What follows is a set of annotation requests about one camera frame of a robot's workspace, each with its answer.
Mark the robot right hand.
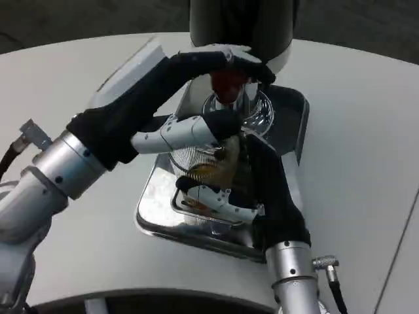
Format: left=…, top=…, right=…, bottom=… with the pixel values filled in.
left=175, top=132, right=312, bottom=259

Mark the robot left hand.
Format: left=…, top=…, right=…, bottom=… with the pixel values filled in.
left=67, top=35, right=276, bottom=171

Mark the clear ribbed glass cup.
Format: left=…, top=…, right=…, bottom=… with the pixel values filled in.
left=169, top=133, right=253, bottom=215

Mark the red tap handle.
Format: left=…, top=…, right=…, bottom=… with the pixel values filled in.
left=210, top=69, right=247, bottom=105

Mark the steel drip tray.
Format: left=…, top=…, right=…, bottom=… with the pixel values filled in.
left=135, top=82, right=310, bottom=264

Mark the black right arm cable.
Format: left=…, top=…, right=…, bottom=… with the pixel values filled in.
left=312, top=254, right=350, bottom=314

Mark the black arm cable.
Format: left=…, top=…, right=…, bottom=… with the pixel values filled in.
left=312, top=254, right=350, bottom=314
left=0, top=119, right=52, bottom=176

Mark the black drink dispenser chrome pedestal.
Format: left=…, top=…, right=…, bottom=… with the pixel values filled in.
left=189, top=0, right=294, bottom=135

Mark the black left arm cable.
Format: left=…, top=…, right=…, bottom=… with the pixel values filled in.
left=0, top=119, right=52, bottom=176

